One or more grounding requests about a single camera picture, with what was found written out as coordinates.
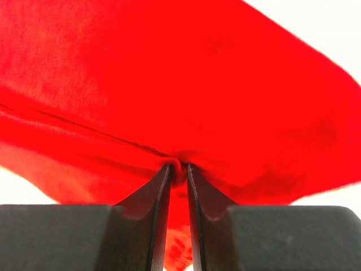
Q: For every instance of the red t shirt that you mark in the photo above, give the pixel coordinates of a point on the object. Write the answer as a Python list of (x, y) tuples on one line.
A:
[(97, 95)]

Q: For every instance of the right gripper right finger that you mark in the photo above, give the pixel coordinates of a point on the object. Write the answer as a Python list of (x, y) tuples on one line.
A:
[(229, 236)]

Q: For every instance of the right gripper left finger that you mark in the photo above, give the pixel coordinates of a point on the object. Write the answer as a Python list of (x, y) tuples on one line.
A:
[(127, 236)]

